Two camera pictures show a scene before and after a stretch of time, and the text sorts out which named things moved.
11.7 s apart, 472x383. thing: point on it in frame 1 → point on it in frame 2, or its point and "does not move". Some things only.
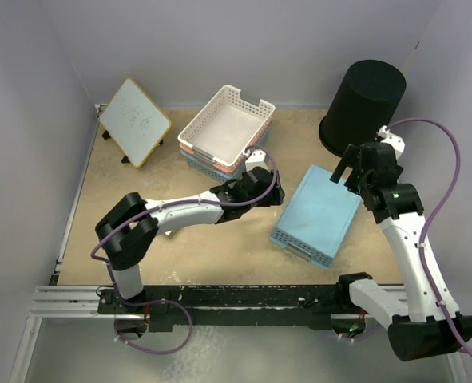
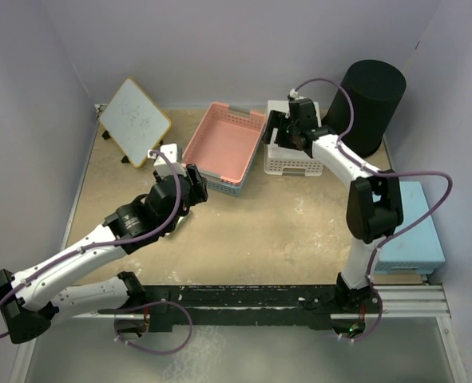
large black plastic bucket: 362,106 does not move
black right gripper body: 356,178 → 286,134
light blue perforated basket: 317,219 → 418,250
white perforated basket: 226,125 → 280,160
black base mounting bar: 167,307 does not move
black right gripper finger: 347,159 → 274,119
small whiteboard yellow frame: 134,123 does not move
